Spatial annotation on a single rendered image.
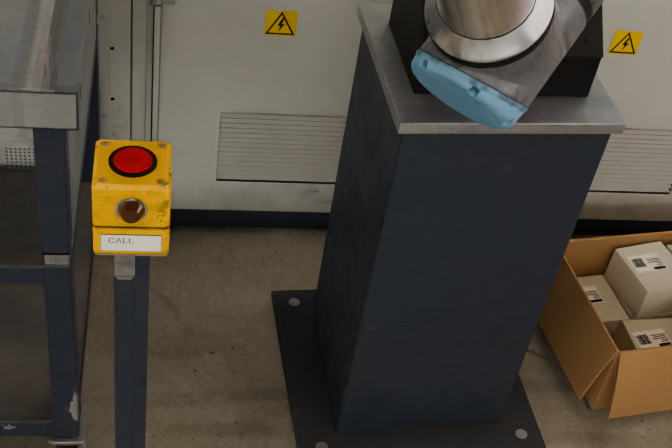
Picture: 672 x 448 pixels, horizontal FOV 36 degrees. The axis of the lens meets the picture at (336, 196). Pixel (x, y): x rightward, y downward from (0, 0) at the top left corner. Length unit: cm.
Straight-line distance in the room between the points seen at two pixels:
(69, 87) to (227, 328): 96
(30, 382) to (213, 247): 63
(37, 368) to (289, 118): 72
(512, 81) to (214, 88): 96
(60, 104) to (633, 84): 133
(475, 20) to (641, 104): 119
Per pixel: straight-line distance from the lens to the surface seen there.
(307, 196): 229
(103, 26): 204
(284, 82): 209
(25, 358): 187
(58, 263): 151
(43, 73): 132
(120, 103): 214
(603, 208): 249
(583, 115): 157
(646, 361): 210
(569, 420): 215
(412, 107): 149
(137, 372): 132
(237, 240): 233
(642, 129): 236
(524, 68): 124
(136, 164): 109
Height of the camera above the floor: 160
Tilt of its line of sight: 40 degrees down
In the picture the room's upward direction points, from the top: 10 degrees clockwise
